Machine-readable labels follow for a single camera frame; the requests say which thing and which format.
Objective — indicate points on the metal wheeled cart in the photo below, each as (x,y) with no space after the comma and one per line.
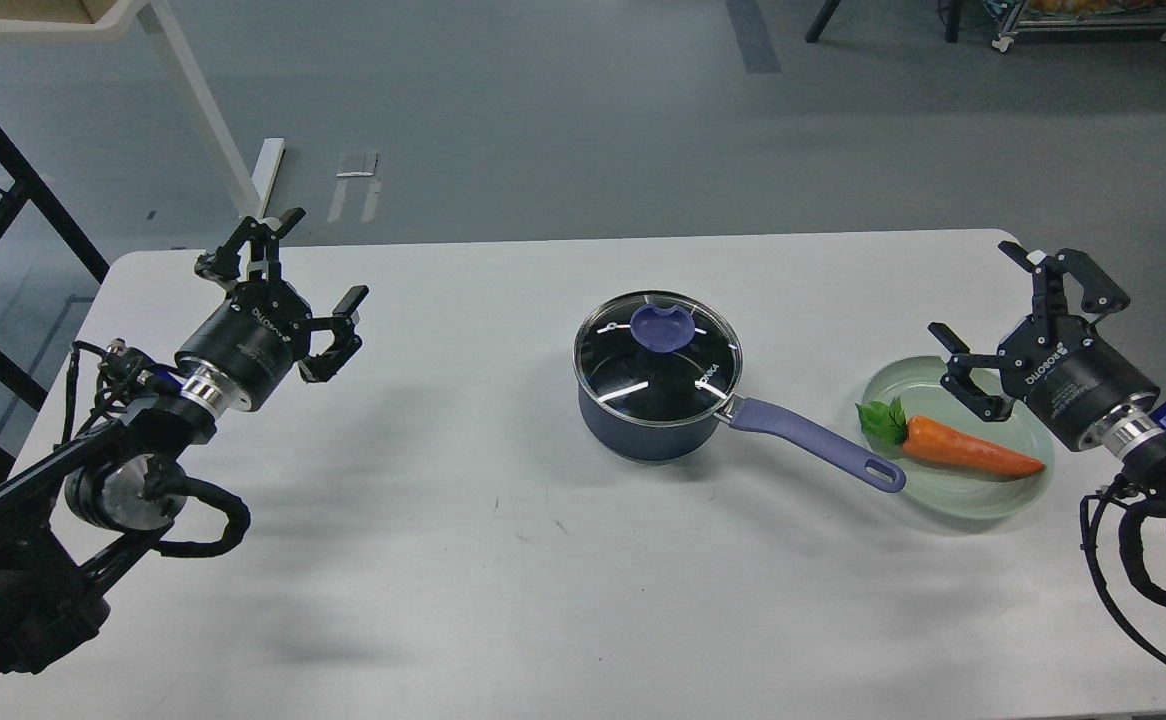
(1016,17)

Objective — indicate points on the blue pot with purple handle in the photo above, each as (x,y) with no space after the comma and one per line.
(641,442)

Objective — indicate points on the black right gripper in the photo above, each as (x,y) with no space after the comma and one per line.
(1066,374)

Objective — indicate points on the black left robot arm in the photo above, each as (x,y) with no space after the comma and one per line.
(113,489)

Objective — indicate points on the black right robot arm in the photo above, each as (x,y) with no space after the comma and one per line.
(1137,438)

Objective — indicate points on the white table leg frame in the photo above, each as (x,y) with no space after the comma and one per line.
(77,22)

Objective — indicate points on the orange toy carrot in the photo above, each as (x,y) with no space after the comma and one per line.
(929,440)

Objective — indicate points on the glass lid with purple knob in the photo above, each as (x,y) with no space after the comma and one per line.
(657,358)

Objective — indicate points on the pale green plate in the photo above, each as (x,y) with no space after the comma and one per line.
(963,493)

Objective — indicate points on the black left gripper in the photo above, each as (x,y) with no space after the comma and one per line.
(263,327)

